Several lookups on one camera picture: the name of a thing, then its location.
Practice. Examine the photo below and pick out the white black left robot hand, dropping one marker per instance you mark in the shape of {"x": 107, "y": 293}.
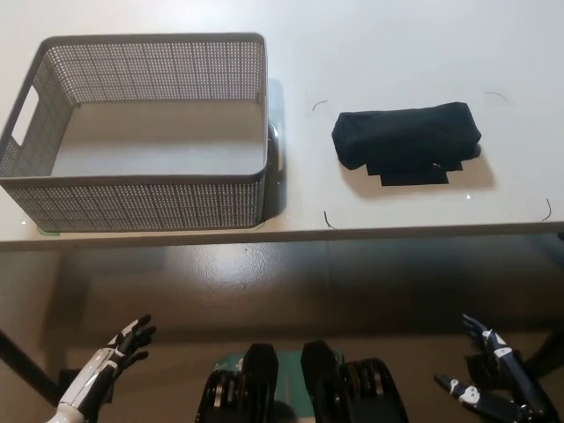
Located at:
{"x": 103, "y": 361}

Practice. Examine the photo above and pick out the dark black right robot hand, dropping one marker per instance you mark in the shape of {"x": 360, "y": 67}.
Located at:
{"x": 511, "y": 379}

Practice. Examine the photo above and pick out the black table leg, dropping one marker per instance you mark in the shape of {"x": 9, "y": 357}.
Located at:
{"x": 26, "y": 365}

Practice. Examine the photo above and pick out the black ribbed robot body block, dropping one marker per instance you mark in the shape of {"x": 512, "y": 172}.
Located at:
{"x": 326, "y": 374}
{"x": 260, "y": 370}

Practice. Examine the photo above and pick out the grey perforated plastic basket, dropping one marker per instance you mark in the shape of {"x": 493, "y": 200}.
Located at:
{"x": 132, "y": 202}

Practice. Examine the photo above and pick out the black fabric pencil case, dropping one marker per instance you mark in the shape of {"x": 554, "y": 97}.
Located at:
{"x": 396, "y": 132}

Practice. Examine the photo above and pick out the black tape patch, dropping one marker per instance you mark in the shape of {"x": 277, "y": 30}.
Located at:
{"x": 410, "y": 178}

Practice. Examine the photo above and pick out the dark curved chair base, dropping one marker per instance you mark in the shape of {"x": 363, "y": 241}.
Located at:
{"x": 546, "y": 359}

